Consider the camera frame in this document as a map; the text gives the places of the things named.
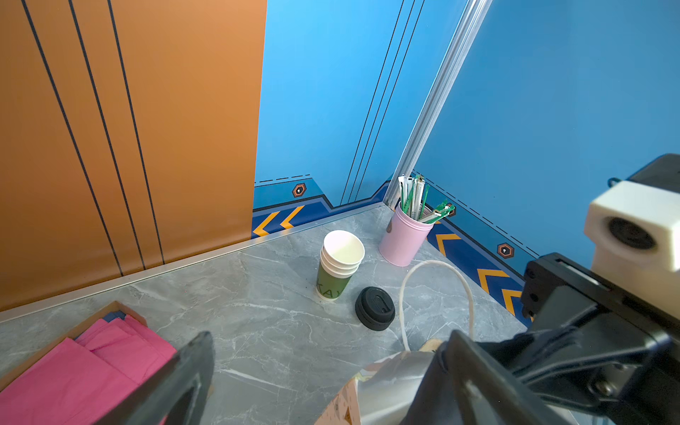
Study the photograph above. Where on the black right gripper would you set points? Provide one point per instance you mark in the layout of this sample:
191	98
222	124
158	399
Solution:
624	362

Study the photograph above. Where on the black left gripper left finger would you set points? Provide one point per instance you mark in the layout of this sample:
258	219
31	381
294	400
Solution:
177	393

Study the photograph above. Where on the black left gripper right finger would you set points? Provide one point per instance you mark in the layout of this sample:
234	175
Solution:
489	379

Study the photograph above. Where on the cartoon animal paper gift bag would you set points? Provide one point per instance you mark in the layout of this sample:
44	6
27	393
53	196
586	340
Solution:
383	392

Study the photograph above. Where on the cardboard napkin box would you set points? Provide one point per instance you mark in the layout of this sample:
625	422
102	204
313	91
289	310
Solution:
73	333

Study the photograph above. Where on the stack of black cup lids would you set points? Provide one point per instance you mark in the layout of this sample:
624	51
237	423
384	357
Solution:
375	309

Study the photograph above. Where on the pink straw holder cup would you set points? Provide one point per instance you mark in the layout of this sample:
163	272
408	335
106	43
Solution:
403	238

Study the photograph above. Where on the stack of green paper cups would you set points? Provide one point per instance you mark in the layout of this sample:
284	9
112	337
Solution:
340	257

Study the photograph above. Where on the bundle of wrapped straws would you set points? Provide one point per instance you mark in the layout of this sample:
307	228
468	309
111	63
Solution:
414	195

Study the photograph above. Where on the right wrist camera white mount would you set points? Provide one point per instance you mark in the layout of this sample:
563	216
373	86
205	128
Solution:
635	228

